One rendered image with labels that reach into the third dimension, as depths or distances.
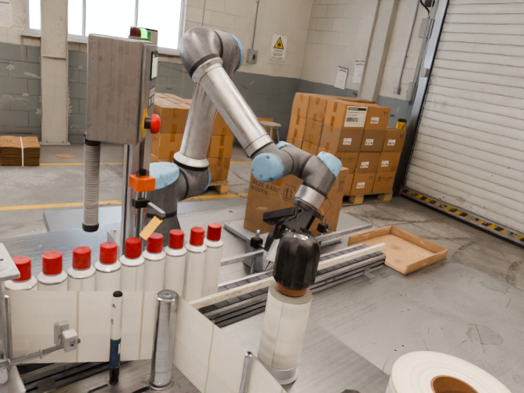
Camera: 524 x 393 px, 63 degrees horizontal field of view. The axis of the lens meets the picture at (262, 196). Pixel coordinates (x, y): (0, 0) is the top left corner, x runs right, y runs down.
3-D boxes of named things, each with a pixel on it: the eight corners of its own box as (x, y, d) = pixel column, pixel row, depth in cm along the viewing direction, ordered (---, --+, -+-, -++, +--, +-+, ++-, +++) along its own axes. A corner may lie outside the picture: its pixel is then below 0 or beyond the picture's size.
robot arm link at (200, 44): (180, 11, 109) (288, 169, 104) (204, 17, 119) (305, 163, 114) (154, 43, 115) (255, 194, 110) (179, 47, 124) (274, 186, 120)
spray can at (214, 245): (202, 307, 105) (210, 230, 99) (192, 296, 109) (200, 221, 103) (220, 302, 108) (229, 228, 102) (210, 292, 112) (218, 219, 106)
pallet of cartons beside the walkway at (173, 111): (229, 193, 475) (239, 112, 447) (157, 198, 427) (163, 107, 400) (184, 164, 567) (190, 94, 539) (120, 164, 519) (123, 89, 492)
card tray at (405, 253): (405, 275, 151) (408, 264, 149) (346, 245, 168) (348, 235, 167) (445, 258, 170) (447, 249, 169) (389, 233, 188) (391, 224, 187)
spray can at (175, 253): (161, 319, 99) (168, 237, 92) (156, 306, 103) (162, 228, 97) (183, 316, 101) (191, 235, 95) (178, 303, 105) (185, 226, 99)
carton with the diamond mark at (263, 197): (293, 251, 151) (306, 178, 143) (242, 228, 165) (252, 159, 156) (335, 232, 174) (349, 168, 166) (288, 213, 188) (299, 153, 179)
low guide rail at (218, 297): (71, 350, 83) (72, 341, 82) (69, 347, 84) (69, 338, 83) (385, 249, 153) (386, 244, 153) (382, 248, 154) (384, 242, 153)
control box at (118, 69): (85, 140, 80) (86, 32, 74) (107, 125, 96) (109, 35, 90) (141, 146, 82) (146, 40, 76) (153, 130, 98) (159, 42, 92)
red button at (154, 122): (143, 114, 81) (159, 116, 82) (146, 111, 85) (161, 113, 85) (142, 134, 82) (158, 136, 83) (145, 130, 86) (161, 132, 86)
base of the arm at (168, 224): (147, 251, 126) (148, 219, 123) (123, 234, 136) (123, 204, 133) (190, 241, 136) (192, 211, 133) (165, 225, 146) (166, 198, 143)
